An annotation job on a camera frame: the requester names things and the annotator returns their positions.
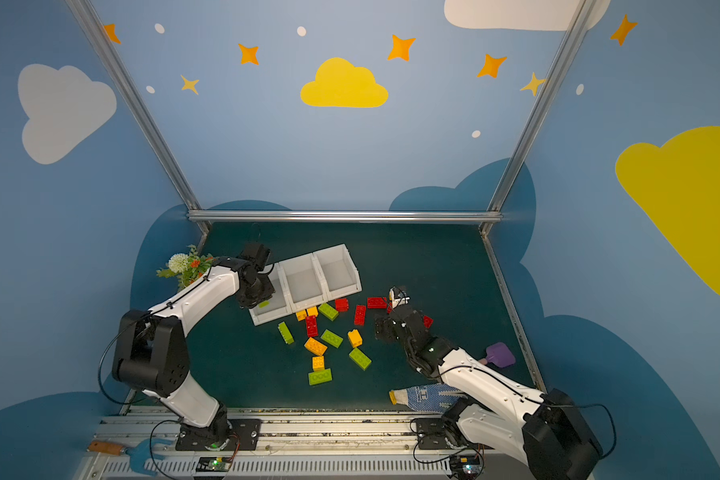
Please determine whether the green lego brick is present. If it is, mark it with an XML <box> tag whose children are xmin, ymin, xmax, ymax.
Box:
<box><xmin>320</xmin><ymin>329</ymin><xmax>343</xmax><ymax>348</ymax></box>
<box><xmin>349</xmin><ymin>348</ymin><xmax>372</xmax><ymax>371</ymax></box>
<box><xmin>277</xmin><ymin>322</ymin><xmax>294</xmax><ymax>345</ymax></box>
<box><xmin>318</xmin><ymin>303</ymin><xmax>339</xmax><ymax>321</ymax></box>
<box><xmin>308</xmin><ymin>369</ymin><xmax>333</xmax><ymax>386</ymax></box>

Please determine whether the small red lego cube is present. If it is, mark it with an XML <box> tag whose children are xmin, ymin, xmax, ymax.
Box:
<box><xmin>334</xmin><ymin>298</ymin><xmax>350</xmax><ymax>312</ymax></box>

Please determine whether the green lego brick front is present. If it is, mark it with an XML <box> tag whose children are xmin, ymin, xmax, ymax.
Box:
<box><xmin>308</xmin><ymin>369</ymin><xmax>333</xmax><ymax>386</ymax></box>

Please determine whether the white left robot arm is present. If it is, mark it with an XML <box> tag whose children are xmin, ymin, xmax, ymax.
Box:
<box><xmin>112</xmin><ymin>249</ymin><xmax>275</xmax><ymax>451</ymax></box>

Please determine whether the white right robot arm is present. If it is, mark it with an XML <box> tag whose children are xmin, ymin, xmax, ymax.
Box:
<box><xmin>375</xmin><ymin>303</ymin><xmax>610</xmax><ymax>479</ymax></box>

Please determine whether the white three-compartment bin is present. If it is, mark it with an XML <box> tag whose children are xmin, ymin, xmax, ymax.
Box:
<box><xmin>249</xmin><ymin>244</ymin><xmax>362</xmax><ymax>326</ymax></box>

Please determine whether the yellow tall lego brick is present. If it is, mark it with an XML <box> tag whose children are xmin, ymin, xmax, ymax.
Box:
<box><xmin>348</xmin><ymin>329</ymin><xmax>363</xmax><ymax>348</ymax></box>

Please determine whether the potted artificial flower plant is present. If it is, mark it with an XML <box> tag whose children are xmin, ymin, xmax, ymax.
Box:
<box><xmin>156</xmin><ymin>245</ymin><xmax>215</xmax><ymax>291</ymax></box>

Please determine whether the orange lego brick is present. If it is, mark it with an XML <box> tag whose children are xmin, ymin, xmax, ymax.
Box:
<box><xmin>304</xmin><ymin>338</ymin><xmax>327</xmax><ymax>356</ymax></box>

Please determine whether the small yellow lego front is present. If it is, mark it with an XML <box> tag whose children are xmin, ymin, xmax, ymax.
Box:
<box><xmin>312</xmin><ymin>356</ymin><xmax>325</xmax><ymax>372</ymax></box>

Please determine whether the purple pink toy shovel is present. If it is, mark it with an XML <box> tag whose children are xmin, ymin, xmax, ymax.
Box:
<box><xmin>479</xmin><ymin>342</ymin><xmax>516</xmax><ymax>369</ymax></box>

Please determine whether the right controller board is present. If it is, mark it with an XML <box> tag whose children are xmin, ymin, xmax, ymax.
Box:
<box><xmin>448</xmin><ymin>454</ymin><xmax>484</xmax><ymax>480</ymax></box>

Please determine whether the controller board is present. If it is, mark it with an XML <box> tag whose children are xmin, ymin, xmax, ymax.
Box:
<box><xmin>448</xmin><ymin>454</ymin><xmax>484</xmax><ymax>480</ymax></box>
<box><xmin>195</xmin><ymin>456</ymin><xmax>234</xmax><ymax>474</ymax></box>

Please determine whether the left controller board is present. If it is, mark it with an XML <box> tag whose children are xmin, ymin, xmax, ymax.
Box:
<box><xmin>195</xmin><ymin>456</ymin><xmax>234</xmax><ymax>474</ymax></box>

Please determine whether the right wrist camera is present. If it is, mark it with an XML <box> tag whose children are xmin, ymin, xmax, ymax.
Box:
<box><xmin>388</xmin><ymin>286</ymin><xmax>410</xmax><ymax>309</ymax></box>

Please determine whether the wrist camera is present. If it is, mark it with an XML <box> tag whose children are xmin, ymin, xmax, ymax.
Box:
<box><xmin>388</xmin><ymin>286</ymin><xmax>410</xmax><ymax>309</ymax></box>
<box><xmin>238</xmin><ymin>242</ymin><xmax>271</xmax><ymax>271</ymax></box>

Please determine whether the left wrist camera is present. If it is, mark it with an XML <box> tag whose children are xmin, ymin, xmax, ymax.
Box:
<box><xmin>238</xmin><ymin>242</ymin><xmax>271</xmax><ymax>271</ymax></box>

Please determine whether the aluminium back frame rail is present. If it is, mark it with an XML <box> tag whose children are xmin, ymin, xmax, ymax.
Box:
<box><xmin>188</xmin><ymin>210</ymin><xmax>502</xmax><ymax>224</ymax></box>

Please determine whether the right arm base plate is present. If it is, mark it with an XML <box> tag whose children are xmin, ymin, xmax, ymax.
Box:
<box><xmin>409</xmin><ymin>417</ymin><xmax>476</xmax><ymax>451</ymax></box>

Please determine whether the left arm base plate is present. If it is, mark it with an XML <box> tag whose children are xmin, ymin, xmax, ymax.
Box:
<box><xmin>175</xmin><ymin>418</ymin><xmax>262</xmax><ymax>452</ymax></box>

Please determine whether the front aluminium rail bed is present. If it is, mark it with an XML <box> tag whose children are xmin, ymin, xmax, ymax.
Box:
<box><xmin>71</xmin><ymin>406</ymin><xmax>583</xmax><ymax>480</ymax></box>

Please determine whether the aluminium left frame post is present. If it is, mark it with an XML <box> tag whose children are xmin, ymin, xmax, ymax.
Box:
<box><xmin>65</xmin><ymin>0</ymin><xmax>212</xmax><ymax>235</ymax></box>

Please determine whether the aluminium frame post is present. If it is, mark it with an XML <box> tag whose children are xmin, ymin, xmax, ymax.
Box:
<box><xmin>480</xmin><ymin>0</ymin><xmax>598</xmax><ymax>240</ymax></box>
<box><xmin>65</xmin><ymin>0</ymin><xmax>212</xmax><ymax>235</ymax></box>

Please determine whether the wooden handled blue tool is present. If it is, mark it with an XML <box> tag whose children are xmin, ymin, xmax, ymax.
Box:
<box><xmin>87</xmin><ymin>439</ymin><xmax>173</xmax><ymax>476</ymax></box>

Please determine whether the aluminium right frame post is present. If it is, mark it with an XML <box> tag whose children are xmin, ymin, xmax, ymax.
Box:
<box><xmin>480</xmin><ymin>0</ymin><xmax>598</xmax><ymax>240</ymax></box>

